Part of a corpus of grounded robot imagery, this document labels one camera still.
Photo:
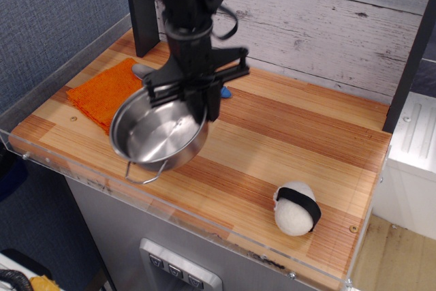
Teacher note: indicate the white egg with black band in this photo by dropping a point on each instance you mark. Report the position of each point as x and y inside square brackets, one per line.
[296, 210]

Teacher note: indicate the orange folded cloth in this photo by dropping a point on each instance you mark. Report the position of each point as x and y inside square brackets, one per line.
[100, 97]

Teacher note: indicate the clear acrylic guard rail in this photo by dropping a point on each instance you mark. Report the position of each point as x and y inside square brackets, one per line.
[226, 193]

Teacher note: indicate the white side cabinet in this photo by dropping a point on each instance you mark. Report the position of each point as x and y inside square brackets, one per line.
[405, 195]

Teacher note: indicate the black vertical post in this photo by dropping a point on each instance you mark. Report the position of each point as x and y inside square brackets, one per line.
[144, 24]
[411, 67]

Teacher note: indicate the black right vertical post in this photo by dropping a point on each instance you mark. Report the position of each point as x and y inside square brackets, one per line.
[411, 67]

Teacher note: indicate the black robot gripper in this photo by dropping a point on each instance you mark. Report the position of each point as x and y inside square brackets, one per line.
[194, 65]

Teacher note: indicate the black left vertical post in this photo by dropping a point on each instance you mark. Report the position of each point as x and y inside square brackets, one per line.
[144, 24]

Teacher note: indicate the black and yellow object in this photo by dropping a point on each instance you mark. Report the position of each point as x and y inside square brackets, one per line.
[19, 281]

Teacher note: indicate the stainless steel pot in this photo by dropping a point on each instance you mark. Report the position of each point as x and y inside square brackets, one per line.
[155, 139]

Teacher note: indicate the grey cabinet with button panel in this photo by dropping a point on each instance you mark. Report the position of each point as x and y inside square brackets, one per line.
[200, 240]

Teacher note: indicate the blue handled metal spoon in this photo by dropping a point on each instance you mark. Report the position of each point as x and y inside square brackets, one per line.
[141, 71]

